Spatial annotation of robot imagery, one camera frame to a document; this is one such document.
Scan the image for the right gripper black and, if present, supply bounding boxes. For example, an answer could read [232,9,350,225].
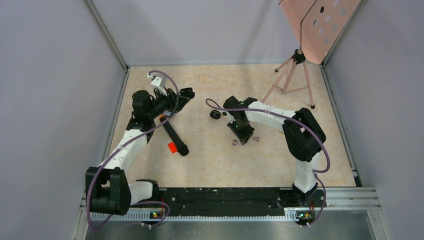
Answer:
[227,118,255,145]

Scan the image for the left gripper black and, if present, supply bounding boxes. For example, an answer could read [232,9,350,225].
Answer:
[147,86,190,119]

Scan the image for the black glossy earbud charging case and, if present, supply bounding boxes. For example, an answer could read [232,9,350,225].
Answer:
[209,109,222,120]

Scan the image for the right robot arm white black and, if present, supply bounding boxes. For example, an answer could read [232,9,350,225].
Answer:
[220,96,329,206]

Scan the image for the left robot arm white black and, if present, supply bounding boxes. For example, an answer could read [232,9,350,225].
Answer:
[85,87,195,216]

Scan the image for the grey oval pebble case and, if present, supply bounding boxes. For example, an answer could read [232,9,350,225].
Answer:
[163,111,172,117]

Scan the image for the black cylinder orange ends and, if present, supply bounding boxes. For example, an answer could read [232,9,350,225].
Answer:
[159,115,190,157]

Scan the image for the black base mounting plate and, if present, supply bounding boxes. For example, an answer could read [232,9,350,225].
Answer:
[153,187,327,217]

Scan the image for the pink tripod stand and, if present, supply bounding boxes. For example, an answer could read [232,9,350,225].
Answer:
[261,48,316,110]

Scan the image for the pink perforated board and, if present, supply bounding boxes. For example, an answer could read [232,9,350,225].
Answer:
[278,0,362,64]

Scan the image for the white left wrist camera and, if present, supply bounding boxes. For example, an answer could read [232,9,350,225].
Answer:
[147,73,168,96]

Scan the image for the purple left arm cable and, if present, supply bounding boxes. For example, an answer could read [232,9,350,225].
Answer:
[85,70,181,231]

